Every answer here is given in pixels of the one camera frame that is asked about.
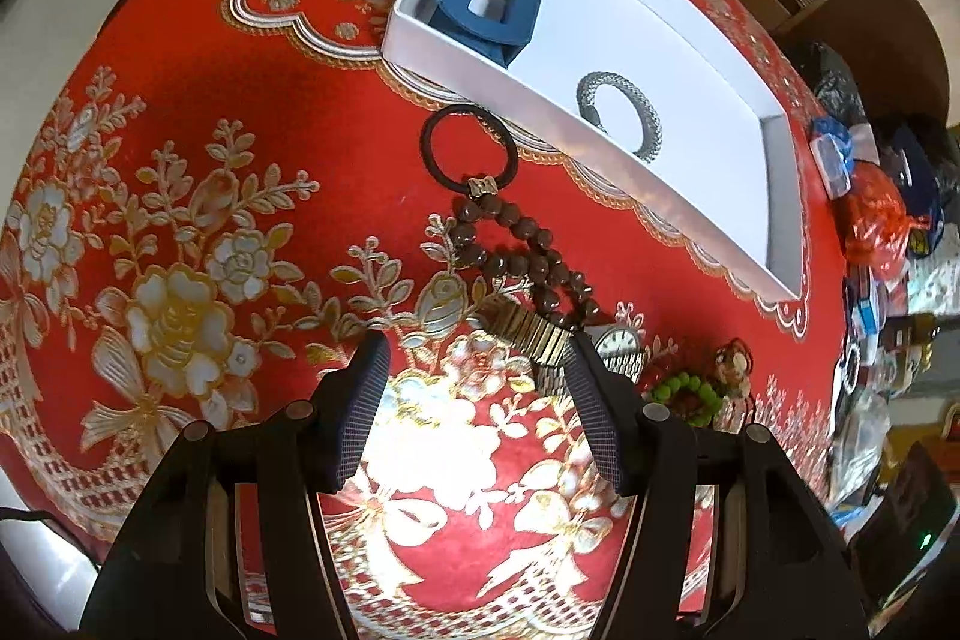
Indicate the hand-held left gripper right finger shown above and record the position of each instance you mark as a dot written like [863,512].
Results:
[600,415]

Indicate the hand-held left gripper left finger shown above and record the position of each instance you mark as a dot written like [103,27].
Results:
[364,415]

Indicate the gold band wristwatch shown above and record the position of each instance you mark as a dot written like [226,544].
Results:
[544,340]

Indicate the white rectangular box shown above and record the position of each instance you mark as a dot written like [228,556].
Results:
[675,108]

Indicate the blue and white carton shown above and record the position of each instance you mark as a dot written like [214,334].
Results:
[866,317]

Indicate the orange plastic bag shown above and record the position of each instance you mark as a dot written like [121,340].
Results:
[874,205]

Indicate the blue tissue pack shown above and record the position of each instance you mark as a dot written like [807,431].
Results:
[832,156]

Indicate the red floral tablecloth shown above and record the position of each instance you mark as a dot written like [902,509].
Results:
[225,85]

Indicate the black plastic bag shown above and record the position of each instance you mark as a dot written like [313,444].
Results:
[829,78]

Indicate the blue hair claw clip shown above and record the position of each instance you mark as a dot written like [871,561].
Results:
[457,3]

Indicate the brown round seat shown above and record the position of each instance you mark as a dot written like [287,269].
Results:
[885,10]

